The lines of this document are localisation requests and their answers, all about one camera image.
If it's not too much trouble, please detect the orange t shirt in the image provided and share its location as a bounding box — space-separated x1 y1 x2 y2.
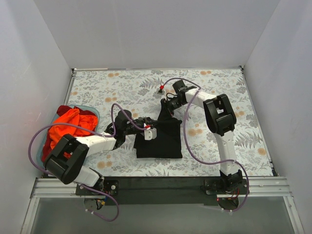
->
48 108 99 151

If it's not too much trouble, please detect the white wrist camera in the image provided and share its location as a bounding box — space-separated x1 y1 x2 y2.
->
144 127 157 140
156 85 165 95

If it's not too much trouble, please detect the floral table mat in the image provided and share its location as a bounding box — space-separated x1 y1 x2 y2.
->
66 69 273 176

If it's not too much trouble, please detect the black t shirt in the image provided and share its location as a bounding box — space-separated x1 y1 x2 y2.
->
134 112 182 159

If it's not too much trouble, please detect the dark red t shirt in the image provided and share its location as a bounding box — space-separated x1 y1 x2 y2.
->
41 105 99 164

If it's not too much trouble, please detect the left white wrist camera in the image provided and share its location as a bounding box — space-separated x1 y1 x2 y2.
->
144 127 157 140

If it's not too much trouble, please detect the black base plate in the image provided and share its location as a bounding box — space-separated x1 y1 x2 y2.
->
75 177 251 213

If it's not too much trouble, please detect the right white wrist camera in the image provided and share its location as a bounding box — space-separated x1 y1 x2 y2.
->
156 85 165 95

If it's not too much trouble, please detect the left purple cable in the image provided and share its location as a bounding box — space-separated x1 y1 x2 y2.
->
28 103 151 222

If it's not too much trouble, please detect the teal plastic basket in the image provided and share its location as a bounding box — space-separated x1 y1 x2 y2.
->
36 104 100 169

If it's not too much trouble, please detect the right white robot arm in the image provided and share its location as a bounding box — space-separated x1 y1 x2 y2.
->
159 78 243 194

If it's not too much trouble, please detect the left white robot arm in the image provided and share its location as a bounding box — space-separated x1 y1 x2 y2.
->
43 110 157 195

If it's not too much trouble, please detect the aluminium rail frame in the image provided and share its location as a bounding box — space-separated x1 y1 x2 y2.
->
22 176 304 234

